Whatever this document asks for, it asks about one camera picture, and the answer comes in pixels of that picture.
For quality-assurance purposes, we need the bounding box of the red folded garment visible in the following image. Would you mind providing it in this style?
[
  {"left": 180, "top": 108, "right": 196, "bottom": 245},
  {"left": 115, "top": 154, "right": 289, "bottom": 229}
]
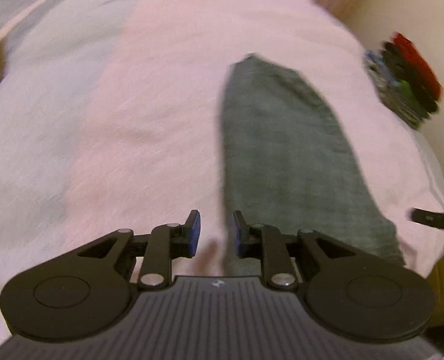
[{"left": 392, "top": 33, "right": 443, "bottom": 102}]

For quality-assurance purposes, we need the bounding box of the dark folded clothes stack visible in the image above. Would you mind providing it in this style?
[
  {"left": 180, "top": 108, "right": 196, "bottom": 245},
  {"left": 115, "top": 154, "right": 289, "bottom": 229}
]
[{"left": 363, "top": 41, "right": 439, "bottom": 130}]

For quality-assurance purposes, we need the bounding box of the dark green knit garment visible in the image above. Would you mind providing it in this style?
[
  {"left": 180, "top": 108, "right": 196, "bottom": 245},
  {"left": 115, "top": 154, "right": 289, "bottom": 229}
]
[{"left": 221, "top": 55, "right": 405, "bottom": 266}]

